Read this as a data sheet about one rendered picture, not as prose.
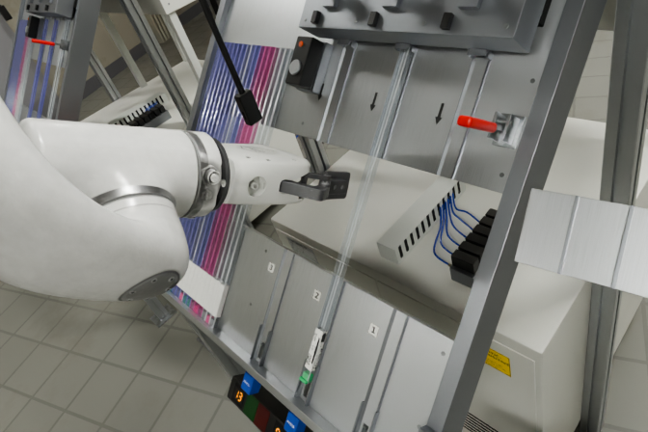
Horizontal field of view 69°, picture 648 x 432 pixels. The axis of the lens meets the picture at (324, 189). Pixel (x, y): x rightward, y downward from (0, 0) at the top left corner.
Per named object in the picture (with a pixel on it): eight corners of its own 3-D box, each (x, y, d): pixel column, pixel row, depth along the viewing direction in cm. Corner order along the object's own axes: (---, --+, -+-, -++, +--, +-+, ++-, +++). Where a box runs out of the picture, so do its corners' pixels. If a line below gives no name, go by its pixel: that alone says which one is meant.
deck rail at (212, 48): (176, 281, 104) (150, 281, 100) (172, 277, 106) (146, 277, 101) (263, -41, 98) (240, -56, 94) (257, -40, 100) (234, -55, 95)
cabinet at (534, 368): (543, 501, 111) (541, 356, 74) (333, 353, 158) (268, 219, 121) (642, 306, 140) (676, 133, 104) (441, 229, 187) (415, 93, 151)
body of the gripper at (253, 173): (230, 148, 42) (318, 152, 50) (175, 127, 49) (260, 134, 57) (219, 227, 44) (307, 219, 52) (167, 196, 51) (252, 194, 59)
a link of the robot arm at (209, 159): (208, 140, 41) (236, 142, 43) (161, 122, 47) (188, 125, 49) (196, 231, 43) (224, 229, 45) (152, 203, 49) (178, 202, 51)
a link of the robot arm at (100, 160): (213, 189, 41) (179, 111, 44) (40, 193, 31) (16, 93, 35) (175, 242, 45) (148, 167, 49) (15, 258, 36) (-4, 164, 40)
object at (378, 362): (418, 483, 58) (405, 493, 56) (167, 275, 102) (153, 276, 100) (466, 340, 56) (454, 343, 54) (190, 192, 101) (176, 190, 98)
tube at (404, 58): (311, 382, 68) (307, 384, 68) (306, 377, 69) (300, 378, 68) (417, 39, 64) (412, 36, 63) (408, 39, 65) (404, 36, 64)
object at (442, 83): (521, 199, 57) (505, 194, 53) (221, 113, 101) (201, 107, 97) (613, -77, 54) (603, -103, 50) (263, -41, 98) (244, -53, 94)
